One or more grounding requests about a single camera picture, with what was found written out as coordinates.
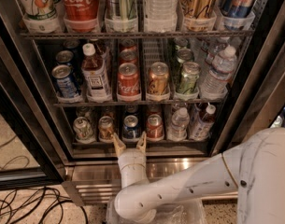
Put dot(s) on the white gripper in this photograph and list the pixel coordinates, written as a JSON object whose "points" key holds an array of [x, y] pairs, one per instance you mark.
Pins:
{"points": [[132, 158]]}

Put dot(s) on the blue pepsi can bottom shelf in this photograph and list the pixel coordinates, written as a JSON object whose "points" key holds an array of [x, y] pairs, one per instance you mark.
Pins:
{"points": [[131, 128]]}

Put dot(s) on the blue pepsi can shelf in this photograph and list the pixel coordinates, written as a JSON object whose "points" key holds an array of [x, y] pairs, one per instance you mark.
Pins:
{"points": [[66, 84], [131, 128]]}

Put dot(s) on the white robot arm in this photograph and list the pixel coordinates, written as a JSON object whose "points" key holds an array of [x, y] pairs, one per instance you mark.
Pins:
{"points": [[255, 169]]}

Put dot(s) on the red coke can bottom shelf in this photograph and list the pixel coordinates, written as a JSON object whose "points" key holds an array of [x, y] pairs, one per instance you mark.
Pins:
{"points": [[154, 127]]}

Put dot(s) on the red coke can shelf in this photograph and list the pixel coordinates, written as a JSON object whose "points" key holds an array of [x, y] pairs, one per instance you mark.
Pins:
{"points": [[154, 127], [128, 83]]}

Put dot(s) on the gold can bottom shelf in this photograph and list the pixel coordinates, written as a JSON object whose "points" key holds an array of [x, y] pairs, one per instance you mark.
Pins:
{"points": [[106, 128]]}

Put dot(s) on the gold can shelf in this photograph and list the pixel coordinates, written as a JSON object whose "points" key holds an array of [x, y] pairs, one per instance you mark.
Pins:
{"points": [[106, 128], [158, 82], [197, 13]]}

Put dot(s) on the water bottle bottom shelf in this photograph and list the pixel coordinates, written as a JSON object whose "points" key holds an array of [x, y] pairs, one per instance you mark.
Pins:
{"points": [[177, 128]]}

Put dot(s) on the water bottle shelf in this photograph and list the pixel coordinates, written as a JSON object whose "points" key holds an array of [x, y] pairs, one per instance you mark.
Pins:
{"points": [[219, 73], [177, 128], [160, 15]]}

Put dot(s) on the green white can bottom shelf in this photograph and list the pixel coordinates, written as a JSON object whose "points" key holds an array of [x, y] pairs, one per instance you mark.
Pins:
{"points": [[84, 131]]}

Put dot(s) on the stainless fridge grille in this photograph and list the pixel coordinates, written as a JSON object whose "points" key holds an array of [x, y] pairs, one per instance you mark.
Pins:
{"points": [[96, 183]]}

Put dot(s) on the red coke can middle shelf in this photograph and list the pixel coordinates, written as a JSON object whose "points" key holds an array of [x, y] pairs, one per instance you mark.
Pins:
{"points": [[128, 83]]}

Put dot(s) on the gold can middle shelf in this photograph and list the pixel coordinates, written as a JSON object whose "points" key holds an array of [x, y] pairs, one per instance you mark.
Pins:
{"points": [[158, 82]]}

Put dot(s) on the tea bottle bottom shelf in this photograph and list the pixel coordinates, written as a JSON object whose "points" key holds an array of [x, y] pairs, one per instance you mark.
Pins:
{"points": [[204, 121]]}

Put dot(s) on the tea bottle shelf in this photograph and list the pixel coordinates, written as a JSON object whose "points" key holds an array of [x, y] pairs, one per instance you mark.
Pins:
{"points": [[204, 121], [94, 71]]}

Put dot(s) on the tea bottle middle shelf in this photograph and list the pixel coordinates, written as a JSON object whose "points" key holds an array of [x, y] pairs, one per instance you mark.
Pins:
{"points": [[94, 71]]}

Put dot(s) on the blue pepsi can middle shelf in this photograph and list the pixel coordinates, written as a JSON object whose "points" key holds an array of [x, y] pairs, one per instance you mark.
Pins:
{"points": [[66, 84]]}

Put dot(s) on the water bottle middle shelf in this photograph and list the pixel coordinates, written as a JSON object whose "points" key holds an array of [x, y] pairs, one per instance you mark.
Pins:
{"points": [[219, 73]]}

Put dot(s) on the left fridge door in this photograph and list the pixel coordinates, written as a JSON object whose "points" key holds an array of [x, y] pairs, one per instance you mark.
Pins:
{"points": [[21, 119]]}

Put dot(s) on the fridge door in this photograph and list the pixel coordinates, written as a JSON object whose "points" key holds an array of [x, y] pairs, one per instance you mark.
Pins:
{"points": [[259, 90], [21, 119]]}

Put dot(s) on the silver green can top shelf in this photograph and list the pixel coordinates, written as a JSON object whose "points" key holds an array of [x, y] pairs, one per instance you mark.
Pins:
{"points": [[121, 16]]}

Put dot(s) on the water bottle top shelf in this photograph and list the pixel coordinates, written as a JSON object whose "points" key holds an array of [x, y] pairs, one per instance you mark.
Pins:
{"points": [[160, 15]]}

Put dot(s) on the right fridge door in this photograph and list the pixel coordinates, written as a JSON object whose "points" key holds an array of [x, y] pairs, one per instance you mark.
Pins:
{"points": [[259, 90]]}

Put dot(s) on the coca-cola can top shelf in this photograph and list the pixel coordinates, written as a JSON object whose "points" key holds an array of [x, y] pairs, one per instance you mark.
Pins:
{"points": [[81, 14]]}

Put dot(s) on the gold can top shelf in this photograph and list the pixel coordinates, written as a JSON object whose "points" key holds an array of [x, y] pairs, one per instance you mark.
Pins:
{"points": [[197, 13]]}

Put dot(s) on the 7up can top shelf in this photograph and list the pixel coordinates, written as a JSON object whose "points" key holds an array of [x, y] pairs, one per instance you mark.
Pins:
{"points": [[40, 16]]}

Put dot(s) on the red bull can top shelf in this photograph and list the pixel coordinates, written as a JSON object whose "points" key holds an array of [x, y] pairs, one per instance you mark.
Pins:
{"points": [[234, 15]]}

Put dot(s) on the clear plastic bin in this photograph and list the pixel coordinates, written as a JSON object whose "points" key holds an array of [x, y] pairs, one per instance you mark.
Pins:
{"points": [[191, 212]]}

